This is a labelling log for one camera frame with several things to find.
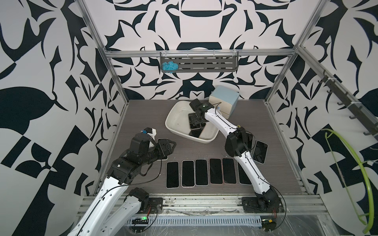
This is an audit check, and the phone pale blue case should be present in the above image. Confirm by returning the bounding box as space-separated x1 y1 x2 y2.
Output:
166 161 180 189

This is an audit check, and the phone white case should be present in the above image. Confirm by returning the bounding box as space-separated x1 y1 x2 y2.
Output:
182 160 195 187

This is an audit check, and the phone dark case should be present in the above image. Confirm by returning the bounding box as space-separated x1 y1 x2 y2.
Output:
209 158 223 184

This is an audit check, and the phone grey case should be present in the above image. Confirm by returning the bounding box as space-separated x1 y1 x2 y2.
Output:
195 159 209 186

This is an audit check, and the phone pink case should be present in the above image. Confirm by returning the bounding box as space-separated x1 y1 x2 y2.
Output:
222 158 236 184
237 163 252 185

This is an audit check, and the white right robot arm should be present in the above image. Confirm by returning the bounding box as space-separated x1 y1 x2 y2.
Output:
190 99 281 211

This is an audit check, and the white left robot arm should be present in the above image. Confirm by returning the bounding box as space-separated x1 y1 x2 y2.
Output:
69 127 177 236

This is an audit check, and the phone cream case in basin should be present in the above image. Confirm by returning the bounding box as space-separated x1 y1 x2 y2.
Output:
190 123 206 130

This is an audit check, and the phone dark lying in basin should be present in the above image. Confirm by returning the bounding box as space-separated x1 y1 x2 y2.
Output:
189 127 204 138

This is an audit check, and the white storage basin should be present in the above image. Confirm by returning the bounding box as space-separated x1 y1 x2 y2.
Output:
165 100 219 144

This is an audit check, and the light blue drawer cabinet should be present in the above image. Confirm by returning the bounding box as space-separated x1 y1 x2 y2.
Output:
209 86 240 119

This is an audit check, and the blue crumpled cloth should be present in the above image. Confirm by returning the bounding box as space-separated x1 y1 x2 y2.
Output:
161 61 179 73

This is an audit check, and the small electronics board left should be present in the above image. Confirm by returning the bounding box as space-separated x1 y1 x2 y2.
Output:
132 216 149 225

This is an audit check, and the small electronics board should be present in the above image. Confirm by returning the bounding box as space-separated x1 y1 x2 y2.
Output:
261 219 277 232
132 216 149 225

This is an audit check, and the small electronics board right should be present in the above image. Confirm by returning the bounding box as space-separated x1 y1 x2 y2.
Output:
261 219 277 232

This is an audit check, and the grey slotted wall rack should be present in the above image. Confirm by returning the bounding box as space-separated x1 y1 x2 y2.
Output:
159 50 239 73

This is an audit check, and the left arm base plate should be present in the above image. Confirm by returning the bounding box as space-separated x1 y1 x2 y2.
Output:
137 197 163 214

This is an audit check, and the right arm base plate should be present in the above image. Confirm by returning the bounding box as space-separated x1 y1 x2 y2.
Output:
241 197 284 213

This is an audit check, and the dark wall hook rail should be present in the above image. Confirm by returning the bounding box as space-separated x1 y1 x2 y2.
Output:
318 69 378 140

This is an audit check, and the green hose loop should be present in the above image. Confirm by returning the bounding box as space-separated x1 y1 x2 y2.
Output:
320 128 376 234

